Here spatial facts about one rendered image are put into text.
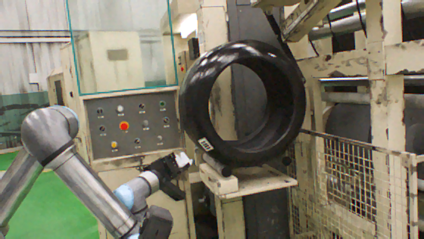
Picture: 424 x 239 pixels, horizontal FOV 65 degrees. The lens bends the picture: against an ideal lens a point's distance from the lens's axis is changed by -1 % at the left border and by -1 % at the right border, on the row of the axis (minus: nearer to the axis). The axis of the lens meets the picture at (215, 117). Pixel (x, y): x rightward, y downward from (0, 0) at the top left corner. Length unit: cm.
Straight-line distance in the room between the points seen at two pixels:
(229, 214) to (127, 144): 70
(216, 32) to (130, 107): 66
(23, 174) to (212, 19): 114
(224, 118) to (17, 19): 923
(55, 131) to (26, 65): 956
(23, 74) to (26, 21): 143
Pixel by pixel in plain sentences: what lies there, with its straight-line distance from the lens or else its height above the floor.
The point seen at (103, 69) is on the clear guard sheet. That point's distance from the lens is 198.
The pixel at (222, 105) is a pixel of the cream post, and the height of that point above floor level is 115.
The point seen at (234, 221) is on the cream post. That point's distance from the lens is 193.
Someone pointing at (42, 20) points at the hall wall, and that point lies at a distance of 1074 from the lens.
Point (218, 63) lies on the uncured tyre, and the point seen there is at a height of 135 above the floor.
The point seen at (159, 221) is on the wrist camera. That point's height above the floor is 115.
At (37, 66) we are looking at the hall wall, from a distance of 1052.
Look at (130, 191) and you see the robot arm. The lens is 105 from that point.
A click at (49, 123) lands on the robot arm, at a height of 122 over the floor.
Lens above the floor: 130
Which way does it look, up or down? 7 degrees down
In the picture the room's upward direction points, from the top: 6 degrees counter-clockwise
